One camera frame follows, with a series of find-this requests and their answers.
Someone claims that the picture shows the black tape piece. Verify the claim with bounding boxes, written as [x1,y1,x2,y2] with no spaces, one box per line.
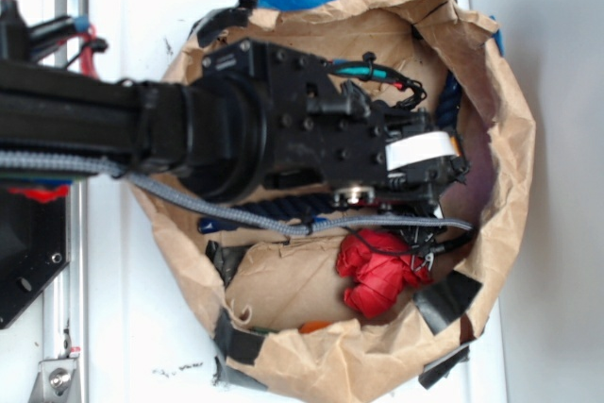
[412,271,482,390]
[206,241,268,391]

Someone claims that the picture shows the black tape piece left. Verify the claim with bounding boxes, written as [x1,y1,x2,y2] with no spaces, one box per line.
[206,241,268,391]

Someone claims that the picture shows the grey braided cable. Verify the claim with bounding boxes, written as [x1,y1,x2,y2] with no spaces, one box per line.
[0,149,475,237]

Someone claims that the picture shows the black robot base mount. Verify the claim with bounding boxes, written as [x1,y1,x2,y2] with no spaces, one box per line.
[1,191,67,329]

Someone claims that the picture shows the brown paper bag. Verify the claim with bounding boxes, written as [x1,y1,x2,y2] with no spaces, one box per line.
[135,0,536,402]

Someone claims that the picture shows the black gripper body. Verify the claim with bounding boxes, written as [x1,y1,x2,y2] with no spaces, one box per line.
[201,39,470,209]

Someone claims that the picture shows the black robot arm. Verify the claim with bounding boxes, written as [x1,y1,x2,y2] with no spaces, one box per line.
[1,40,469,207]

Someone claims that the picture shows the dark blue rope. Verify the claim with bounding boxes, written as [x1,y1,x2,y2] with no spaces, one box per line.
[196,70,464,235]

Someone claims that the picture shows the crumpled red paper ball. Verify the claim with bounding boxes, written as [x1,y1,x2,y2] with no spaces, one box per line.
[336,228,431,319]

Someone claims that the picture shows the aluminium extrusion rail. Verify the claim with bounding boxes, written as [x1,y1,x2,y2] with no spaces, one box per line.
[42,0,89,402]

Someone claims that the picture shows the black tape piece right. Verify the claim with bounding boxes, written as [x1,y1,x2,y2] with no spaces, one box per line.
[412,271,482,390]

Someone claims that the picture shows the metal corner bracket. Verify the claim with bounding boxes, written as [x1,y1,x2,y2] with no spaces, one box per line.
[28,359,81,403]

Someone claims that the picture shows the orange cylinder object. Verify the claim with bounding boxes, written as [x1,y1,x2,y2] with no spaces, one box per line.
[298,320,331,334]

